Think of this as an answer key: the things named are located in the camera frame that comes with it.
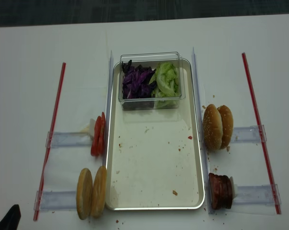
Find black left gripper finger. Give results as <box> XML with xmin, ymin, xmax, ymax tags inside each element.
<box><xmin>0</xmin><ymin>204</ymin><xmax>21</xmax><ymax>230</ymax></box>

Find bun slice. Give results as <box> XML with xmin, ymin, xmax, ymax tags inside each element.
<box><xmin>76</xmin><ymin>168</ymin><xmax>92</xmax><ymax>220</ymax></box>
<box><xmin>91</xmin><ymin>165</ymin><xmax>107</xmax><ymax>218</ymax></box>

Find clear holder behind bun slices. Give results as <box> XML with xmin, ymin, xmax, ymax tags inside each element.
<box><xmin>34</xmin><ymin>191</ymin><xmax>76</xmax><ymax>211</ymax></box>

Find clear holder behind tomato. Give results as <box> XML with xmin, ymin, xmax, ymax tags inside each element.
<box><xmin>46</xmin><ymin>131</ymin><xmax>92</xmax><ymax>149</ymax></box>

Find tomato slices stack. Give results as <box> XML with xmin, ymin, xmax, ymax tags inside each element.
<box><xmin>91</xmin><ymin>112</ymin><xmax>106</xmax><ymax>157</ymax></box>

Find white pusher block tomato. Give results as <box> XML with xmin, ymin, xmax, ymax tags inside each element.
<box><xmin>88</xmin><ymin>118</ymin><xmax>96</xmax><ymax>139</ymax></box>

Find green lettuce leaves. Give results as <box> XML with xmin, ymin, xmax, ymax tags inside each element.
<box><xmin>151</xmin><ymin>62</ymin><xmax>180</xmax><ymax>109</ymax></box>

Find sliced meat patties stack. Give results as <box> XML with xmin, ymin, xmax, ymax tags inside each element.
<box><xmin>208</xmin><ymin>173</ymin><xmax>233</xmax><ymax>210</ymax></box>

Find white pusher block meat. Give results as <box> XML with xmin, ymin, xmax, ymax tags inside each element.
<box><xmin>230</xmin><ymin>176</ymin><xmax>238</xmax><ymax>199</ymax></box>

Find clear holder behind meat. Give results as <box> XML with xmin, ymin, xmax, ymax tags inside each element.
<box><xmin>233</xmin><ymin>184</ymin><xmax>281</xmax><ymax>205</ymax></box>

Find white metal tray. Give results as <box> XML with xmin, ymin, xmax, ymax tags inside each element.
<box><xmin>106</xmin><ymin>59</ymin><xmax>205</xmax><ymax>211</ymax></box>

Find left red strip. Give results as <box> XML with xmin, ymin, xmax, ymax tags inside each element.
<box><xmin>33</xmin><ymin>62</ymin><xmax>66</xmax><ymax>222</ymax></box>

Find red strip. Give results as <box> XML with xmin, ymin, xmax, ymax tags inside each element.
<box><xmin>242</xmin><ymin>52</ymin><xmax>282</xmax><ymax>215</ymax></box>
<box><xmin>33</xmin><ymin>62</ymin><xmax>66</xmax><ymax>222</ymax></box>

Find purple cabbage pieces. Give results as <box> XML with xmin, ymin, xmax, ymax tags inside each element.
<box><xmin>121</xmin><ymin>60</ymin><xmax>157</xmax><ymax>99</ymax></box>

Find clear plastic salad box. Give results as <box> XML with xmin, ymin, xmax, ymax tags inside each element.
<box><xmin>118</xmin><ymin>52</ymin><xmax>185</xmax><ymax>111</ymax></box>

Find sesame bun top front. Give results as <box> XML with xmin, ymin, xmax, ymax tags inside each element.
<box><xmin>203</xmin><ymin>104</ymin><xmax>223</xmax><ymax>151</ymax></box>

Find sesame bun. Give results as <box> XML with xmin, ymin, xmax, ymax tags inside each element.
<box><xmin>203</xmin><ymin>104</ymin><xmax>223</xmax><ymax>151</ymax></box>
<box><xmin>217</xmin><ymin>105</ymin><xmax>233</xmax><ymax>149</ymax></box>

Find sesame bun top rear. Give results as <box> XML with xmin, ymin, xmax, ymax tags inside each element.
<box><xmin>217</xmin><ymin>105</ymin><xmax>233</xmax><ymax>149</ymax></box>

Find clear holder behind sesame buns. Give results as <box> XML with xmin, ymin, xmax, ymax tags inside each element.
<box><xmin>231</xmin><ymin>125</ymin><xmax>267</xmax><ymax>143</ymax></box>

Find right red strip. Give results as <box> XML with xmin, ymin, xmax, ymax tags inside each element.
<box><xmin>242</xmin><ymin>52</ymin><xmax>282</xmax><ymax>215</ymax></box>

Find left clear vertical rail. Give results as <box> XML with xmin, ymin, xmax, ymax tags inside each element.
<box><xmin>103</xmin><ymin>49</ymin><xmax>115</xmax><ymax>125</ymax></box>

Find clear vertical rail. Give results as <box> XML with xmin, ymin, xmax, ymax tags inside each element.
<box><xmin>103</xmin><ymin>49</ymin><xmax>115</xmax><ymax>125</ymax></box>
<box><xmin>191</xmin><ymin>47</ymin><xmax>214</xmax><ymax>215</ymax></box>

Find right clear vertical rail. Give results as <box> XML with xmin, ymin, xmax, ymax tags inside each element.
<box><xmin>191</xmin><ymin>47</ymin><xmax>214</xmax><ymax>215</ymax></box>

